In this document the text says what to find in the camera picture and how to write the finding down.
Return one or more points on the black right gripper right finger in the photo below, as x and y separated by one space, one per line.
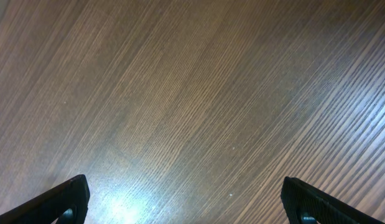
303 203

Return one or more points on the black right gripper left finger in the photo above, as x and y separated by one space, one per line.
65 203

